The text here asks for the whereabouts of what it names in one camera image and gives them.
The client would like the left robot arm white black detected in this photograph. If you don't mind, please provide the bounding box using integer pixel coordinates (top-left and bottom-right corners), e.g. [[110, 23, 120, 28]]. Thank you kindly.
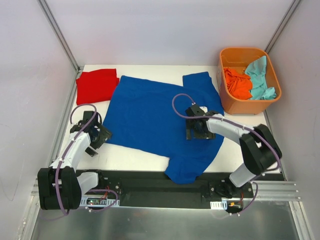
[[37, 111, 112, 214]]

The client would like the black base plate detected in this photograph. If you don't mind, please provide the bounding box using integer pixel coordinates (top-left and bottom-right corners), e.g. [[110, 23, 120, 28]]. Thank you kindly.
[[79, 169, 256, 208]]

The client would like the right grey cable duct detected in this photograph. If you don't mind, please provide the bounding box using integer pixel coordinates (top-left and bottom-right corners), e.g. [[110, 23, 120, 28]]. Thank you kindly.
[[210, 200, 228, 210]]

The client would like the orange t shirt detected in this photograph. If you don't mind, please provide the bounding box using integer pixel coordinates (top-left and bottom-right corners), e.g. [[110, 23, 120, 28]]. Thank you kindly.
[[223, 67, 253, 100]]

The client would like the right aluminium frame post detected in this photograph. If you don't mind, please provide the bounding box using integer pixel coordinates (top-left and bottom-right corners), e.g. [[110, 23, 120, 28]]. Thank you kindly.
[[264, 0, 303, 54]]

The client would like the orange plastic bin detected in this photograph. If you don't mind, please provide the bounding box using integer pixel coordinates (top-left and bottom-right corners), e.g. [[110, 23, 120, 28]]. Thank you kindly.
[[216, 47, 282, 115]]

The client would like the blue t shirt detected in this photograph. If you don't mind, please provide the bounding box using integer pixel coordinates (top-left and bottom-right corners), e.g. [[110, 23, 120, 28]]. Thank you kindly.
[[103, 72, 224, 184]]

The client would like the grey cable duct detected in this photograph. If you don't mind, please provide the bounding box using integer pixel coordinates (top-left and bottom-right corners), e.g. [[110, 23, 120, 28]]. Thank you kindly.
[[79, 197, 120, 208], [210, 200, 228, 210]]

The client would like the aluminium frame post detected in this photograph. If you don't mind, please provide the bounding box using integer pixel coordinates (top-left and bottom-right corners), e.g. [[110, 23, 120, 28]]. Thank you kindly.
[[37, 0, 83, 73], [264, 0, 303, 54]]

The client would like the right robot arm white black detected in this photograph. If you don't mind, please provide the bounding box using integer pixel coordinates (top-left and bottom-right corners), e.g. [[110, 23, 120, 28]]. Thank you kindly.
[[185, 103, 282, 199]]

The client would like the aluminium rail front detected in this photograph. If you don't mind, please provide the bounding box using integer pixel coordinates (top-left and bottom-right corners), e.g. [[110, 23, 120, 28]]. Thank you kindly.
[[31, 174, 301, 201]]

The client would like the left aluminium frame post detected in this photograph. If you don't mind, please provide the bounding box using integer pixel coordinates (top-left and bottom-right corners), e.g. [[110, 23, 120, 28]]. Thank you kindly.
[[37, 0, 83, 73]]

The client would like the left grey cable duct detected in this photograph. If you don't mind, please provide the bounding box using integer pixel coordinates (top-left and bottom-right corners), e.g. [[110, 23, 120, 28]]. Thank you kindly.
[[79, 197, 120, 208]]

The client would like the folded red t shirt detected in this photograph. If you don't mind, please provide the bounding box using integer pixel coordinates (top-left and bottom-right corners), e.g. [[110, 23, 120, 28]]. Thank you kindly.
[[76, 68, 120, 105]]

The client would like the teal t shirt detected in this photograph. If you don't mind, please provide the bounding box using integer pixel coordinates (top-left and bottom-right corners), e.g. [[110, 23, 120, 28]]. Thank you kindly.
[[244, 55, 277, 101]]

